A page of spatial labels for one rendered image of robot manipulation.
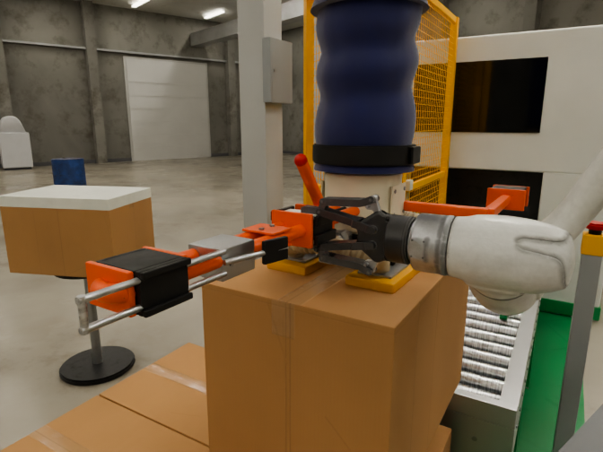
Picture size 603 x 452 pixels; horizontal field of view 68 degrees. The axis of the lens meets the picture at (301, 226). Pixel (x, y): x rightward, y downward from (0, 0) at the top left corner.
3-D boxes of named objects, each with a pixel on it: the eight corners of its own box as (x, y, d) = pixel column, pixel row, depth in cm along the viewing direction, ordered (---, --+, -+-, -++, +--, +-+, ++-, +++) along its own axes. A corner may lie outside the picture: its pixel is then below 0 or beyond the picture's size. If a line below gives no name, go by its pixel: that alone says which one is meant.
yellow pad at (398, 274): (404, 247, 116) (405, 227, 115) (443, 252, 111) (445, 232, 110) (345, 284, 88) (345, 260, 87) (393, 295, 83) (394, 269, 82)
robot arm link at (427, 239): (442, 284, 64) (402, 277, 67) (457, 266, 72) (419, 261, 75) (447, 221, 62) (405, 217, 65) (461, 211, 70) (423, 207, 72)
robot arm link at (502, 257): (440, 270, 61) (454, 294, 72) (572, 291, 53) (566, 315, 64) (454, 198, 64) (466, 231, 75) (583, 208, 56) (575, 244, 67)
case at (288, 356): (334, 344, 148) (336, 226, 139) (460, 379, 128) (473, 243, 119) (208, 456, 98) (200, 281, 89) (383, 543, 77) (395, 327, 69)
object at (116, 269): (149, 282, 58) (145, 245, 57) (189, 293, 54) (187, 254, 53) (89, 303, 51) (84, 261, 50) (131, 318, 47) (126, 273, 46)
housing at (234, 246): (222, 261, 68) (220, 232, 67) (257, 269, 65) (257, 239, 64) (187, 273, 62) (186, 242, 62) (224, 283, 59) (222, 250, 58)
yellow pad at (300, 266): (338, 237, 126) (339, 219, 125) (371, 241, 121) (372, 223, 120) (266, 268, 98) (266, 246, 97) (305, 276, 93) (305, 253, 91)
